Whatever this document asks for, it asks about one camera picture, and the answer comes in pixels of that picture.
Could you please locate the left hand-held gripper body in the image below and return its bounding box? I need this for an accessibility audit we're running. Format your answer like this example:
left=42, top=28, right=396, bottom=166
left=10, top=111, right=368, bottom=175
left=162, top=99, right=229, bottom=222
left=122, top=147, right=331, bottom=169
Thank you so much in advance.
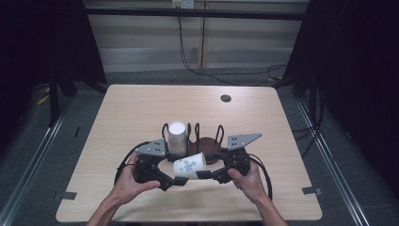
left=133, top=138, right=173, bottom=192

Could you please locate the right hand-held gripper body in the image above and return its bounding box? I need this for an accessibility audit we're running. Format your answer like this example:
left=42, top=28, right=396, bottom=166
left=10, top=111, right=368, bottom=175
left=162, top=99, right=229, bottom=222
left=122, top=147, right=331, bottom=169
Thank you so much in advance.
left=211, top=133, right=263, bottom=185

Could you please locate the dark wire cup holder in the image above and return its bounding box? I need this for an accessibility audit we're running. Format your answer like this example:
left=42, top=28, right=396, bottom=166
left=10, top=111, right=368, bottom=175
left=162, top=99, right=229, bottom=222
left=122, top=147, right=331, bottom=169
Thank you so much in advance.
left=161, top=121, right=226, bottom=166

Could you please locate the floral print paper cup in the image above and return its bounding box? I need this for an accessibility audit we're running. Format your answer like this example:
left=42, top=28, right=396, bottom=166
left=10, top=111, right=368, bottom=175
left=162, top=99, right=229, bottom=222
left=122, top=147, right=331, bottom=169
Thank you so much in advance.
left=172, top=152, right=208, bottom=181

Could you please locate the person's left hand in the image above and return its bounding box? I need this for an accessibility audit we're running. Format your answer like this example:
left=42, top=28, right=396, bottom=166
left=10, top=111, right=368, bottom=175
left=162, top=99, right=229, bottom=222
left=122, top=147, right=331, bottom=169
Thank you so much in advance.
left=114, top=153, right=162, bottom=205

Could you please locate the person's right hand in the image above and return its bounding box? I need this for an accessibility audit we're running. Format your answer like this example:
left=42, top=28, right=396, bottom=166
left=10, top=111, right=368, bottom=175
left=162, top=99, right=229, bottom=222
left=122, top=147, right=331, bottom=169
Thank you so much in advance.
left=227, top=161, right=268, bottom=205

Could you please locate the grey tape strip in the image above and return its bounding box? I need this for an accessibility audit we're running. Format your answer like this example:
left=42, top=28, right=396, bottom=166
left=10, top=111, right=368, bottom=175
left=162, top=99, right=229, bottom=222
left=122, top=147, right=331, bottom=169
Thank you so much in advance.
left=301, top=186, right=324, bottom=197
left=53, top=191, right=78, bottom=202

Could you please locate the dark metal stand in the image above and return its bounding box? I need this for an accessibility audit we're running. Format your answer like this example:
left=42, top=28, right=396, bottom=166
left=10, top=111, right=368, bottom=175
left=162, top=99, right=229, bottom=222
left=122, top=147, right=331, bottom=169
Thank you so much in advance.
left=47, top=73, right=61, bottom=128

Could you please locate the yellow floor object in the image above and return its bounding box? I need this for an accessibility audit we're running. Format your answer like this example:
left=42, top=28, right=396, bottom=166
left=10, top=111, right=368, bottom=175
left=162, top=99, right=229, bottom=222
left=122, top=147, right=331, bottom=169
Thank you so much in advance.
left=35, top=93, right=51, bottom=106

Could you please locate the black horizontal bar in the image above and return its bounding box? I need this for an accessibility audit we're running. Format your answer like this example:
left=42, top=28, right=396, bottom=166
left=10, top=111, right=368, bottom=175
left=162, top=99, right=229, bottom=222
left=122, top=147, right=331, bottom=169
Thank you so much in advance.
left=84, top=7, right=308, bottom=22

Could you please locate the black curtain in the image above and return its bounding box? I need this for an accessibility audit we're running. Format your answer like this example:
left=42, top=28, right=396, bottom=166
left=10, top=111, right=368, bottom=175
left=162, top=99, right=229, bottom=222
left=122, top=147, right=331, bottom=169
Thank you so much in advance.
left=0, top=0, right=108, bottom=152
left=281, top=0, right=399, bottom=205

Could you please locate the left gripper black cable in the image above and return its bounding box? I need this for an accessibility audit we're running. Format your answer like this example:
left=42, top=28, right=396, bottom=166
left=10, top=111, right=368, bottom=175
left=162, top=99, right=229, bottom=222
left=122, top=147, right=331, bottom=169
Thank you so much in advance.
left=114, top=140, right=152, bottom=186

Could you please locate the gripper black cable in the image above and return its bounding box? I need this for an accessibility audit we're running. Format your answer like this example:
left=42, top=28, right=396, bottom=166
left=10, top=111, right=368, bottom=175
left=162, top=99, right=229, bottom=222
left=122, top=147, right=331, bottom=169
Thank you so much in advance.
left=114, top=140, right=152, bottom=186
left=247, top=153, right=274, bottom=201

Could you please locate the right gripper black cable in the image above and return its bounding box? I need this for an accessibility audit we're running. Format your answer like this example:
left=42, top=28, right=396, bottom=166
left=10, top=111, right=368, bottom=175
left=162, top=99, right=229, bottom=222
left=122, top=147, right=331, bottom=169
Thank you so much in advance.
left=247, top=153, right=274, bottom=201

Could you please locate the bundle of black floor cables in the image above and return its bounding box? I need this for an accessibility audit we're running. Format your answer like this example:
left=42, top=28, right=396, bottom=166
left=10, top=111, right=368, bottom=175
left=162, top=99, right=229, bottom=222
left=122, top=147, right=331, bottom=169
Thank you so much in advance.
left=291, top=86, right=326, bottom=158

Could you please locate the black wall cable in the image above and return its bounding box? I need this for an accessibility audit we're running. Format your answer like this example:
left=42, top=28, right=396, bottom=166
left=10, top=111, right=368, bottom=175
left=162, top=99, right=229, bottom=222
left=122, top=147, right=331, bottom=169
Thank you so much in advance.
left=176, top=15, right=287, bottom=87

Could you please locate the metal floor rail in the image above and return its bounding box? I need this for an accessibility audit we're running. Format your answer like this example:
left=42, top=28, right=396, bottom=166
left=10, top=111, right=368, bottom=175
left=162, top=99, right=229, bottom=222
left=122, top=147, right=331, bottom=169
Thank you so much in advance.
left=295, top=97, right=372, bottom=226
left=0, top=105, right=73, bottom=226

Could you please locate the white wall socket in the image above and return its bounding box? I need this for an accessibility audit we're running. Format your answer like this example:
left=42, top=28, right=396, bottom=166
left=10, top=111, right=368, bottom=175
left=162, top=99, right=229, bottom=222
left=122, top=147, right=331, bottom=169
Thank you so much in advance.
left=171, top=0, right=196, bottom=9

